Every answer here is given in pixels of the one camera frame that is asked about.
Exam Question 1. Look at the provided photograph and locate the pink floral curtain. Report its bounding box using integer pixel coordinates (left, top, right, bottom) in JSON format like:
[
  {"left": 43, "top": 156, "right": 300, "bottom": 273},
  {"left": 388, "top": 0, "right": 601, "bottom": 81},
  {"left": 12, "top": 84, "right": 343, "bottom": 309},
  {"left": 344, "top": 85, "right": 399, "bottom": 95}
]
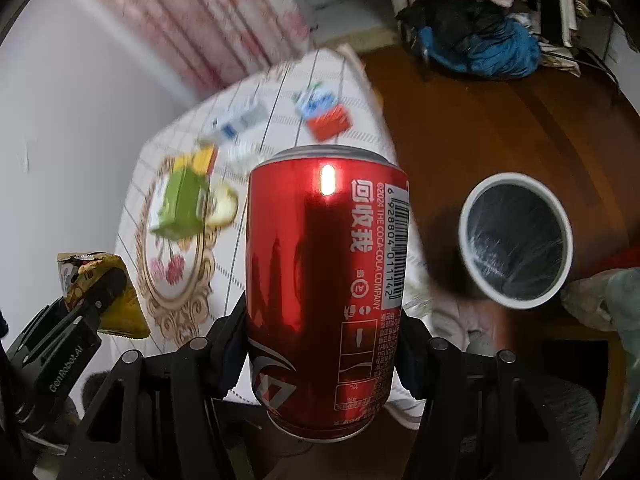
[{"left": 100, "top": 0, "right": 314, "bottom": 96}]

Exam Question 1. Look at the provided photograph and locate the red cola can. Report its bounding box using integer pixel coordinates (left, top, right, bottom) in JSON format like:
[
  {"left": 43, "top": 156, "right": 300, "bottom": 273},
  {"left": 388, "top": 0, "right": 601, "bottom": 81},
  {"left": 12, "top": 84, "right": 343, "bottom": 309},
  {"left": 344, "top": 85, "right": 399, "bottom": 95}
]
[{"left": 245, "top": 144, "right": 410, "bottom": 442}]

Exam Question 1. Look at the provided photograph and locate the white blue carton box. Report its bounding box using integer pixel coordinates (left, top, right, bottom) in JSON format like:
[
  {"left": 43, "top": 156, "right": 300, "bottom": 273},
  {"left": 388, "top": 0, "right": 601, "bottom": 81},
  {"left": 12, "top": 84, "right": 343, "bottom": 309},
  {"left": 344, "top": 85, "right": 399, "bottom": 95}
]
[{"left": 198, "top": 96, "right": 268, "bottom": 145}]

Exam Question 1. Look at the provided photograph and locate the yellow red small box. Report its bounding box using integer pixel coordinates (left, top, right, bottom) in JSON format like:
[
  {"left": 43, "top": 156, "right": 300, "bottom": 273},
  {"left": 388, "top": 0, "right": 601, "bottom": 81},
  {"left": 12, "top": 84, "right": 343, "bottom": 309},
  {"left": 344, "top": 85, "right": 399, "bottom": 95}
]
[{"left": 172, "top": 144, "right": 217, "bottom": 176}]

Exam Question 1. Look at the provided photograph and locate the green white medicine box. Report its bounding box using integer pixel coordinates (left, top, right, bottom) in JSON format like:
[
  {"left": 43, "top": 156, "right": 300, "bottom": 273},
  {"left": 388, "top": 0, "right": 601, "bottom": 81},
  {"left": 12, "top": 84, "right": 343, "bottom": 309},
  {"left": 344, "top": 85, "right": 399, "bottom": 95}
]
[{"left": 148, "top": 167, "right": 208, "bottom": 242}]

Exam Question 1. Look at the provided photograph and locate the blue red milk carton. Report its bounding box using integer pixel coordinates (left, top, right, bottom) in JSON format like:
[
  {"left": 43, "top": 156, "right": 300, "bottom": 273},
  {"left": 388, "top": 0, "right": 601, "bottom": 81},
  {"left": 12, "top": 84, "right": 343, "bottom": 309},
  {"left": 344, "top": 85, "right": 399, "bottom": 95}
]
[{"left": 292, "top": 82, "right": 352, "bottom": 142}]

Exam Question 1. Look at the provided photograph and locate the white round trash bin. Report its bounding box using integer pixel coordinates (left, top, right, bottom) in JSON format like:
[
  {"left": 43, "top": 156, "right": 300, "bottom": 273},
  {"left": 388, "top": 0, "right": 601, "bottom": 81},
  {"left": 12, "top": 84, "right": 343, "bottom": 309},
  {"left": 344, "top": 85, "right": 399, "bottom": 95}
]
[{"left": 458, "top": 172, "right": 574, "bottom": 310}]

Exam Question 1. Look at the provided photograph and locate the yellow snack wrapper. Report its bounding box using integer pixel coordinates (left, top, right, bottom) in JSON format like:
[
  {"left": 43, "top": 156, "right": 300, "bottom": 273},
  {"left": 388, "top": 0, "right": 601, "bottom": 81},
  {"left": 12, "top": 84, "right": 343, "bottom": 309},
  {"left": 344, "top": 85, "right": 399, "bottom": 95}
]
[{"left": 56, "top": 252, "right": 151, "bottom": 339}]

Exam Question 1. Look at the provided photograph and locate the white patterned tablecloth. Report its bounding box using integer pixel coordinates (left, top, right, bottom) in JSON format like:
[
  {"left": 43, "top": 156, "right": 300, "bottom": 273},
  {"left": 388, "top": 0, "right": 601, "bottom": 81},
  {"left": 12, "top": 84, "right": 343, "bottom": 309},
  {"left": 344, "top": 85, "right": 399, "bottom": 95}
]
[{"left": 113, "top": 48, "right": 436, "bottom": 430}]

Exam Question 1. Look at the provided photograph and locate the yellow fruit peel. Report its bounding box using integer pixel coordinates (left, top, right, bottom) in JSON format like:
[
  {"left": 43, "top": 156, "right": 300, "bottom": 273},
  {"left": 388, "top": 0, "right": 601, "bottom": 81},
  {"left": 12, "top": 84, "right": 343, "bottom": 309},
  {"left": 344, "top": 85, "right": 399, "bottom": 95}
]
[{"left": 205, "top": 182, "right": 239, "bottom": 228}]

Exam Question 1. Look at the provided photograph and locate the crumpled white paper leaflet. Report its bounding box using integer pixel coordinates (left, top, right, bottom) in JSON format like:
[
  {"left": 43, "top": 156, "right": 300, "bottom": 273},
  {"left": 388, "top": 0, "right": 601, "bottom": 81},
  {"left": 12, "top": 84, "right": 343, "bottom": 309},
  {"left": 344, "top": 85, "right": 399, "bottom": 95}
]
[{"left": 224, "top": 141, "right": 266, "bottom": 178}]

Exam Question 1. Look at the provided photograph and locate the grey cloth on floor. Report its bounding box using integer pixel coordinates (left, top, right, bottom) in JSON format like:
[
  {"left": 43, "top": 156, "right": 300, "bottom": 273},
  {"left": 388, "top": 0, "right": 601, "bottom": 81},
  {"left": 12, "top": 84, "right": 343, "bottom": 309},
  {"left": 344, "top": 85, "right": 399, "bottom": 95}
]
[{"left": 560, "top": 266, "right": 639, "bottom": 332}]

